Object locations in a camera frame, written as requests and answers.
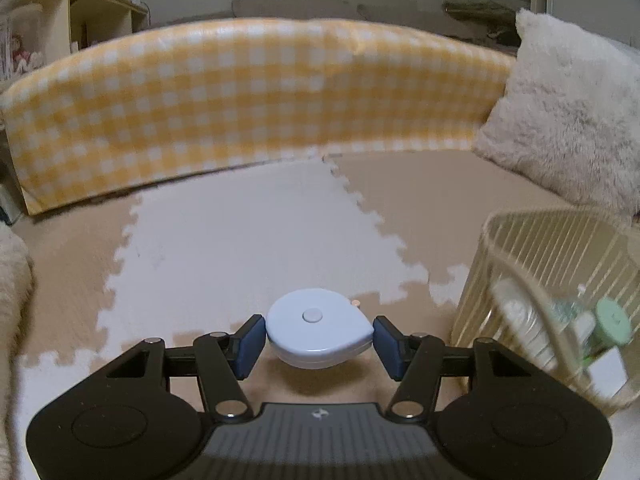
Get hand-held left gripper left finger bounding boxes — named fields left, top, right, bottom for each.
left=107, top=314, right=267, bottom=419

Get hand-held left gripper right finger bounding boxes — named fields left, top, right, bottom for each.
left=373, top=315, right=532, bottom=420

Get cream plastic basket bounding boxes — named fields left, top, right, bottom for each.
left=449, top=208, right=640, bottom=419

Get clear plastic case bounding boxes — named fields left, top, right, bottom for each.
left=547, top=285, right=599, bottom=362

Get white foam mat tile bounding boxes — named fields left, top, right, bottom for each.
left=97, top=159, right=432, bottom=367

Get beige foam mat tile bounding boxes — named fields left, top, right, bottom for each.
left=324, top=149, right=597, bottom=307

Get white fluffy cushion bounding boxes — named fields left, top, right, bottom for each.
left=472, top=8, right=640, bottom=222
left=0, top=222, right=36, bottom=461

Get yellow checked cloth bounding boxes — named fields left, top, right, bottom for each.
left=0, top=17, right=517, bottom=217

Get folded grey blankets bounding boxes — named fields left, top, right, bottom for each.
left=443, top=0, right=534, bottom=42

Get wooden shelf unit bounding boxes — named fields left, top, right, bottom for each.
left=0, top=0, right=151, bottom=82

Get clear doll display box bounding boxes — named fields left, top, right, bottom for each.
left=0, top=7, right=47, bottom=79

